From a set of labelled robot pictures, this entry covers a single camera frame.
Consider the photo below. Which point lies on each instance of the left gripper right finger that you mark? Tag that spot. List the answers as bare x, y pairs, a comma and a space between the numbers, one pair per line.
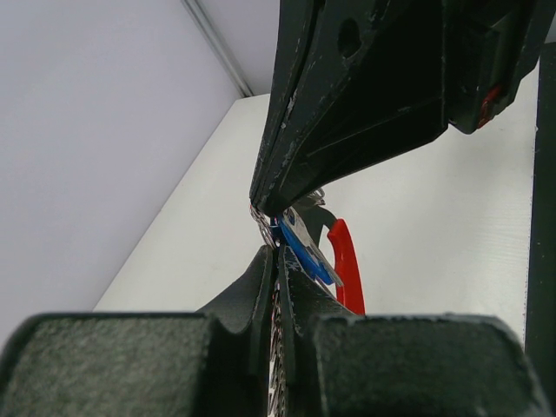
332, 362

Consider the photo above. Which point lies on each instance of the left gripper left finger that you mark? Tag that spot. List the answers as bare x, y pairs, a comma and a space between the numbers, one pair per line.
212, 362

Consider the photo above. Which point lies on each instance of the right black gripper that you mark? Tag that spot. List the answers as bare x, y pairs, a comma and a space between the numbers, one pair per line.
490, 47

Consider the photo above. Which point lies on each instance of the red keyring tag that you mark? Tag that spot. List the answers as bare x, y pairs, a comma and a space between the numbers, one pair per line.
349, 294

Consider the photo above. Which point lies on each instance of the blue key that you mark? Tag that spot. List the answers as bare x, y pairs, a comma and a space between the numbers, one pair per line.
295, 233

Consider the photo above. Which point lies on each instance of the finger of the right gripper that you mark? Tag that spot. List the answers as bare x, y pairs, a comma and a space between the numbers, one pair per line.
373, 87
297, 22

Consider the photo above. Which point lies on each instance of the left aluminium frame post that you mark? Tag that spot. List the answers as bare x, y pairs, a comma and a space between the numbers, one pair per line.
218, 45

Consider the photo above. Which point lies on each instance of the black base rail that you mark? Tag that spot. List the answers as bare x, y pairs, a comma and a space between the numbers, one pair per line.
540, 315

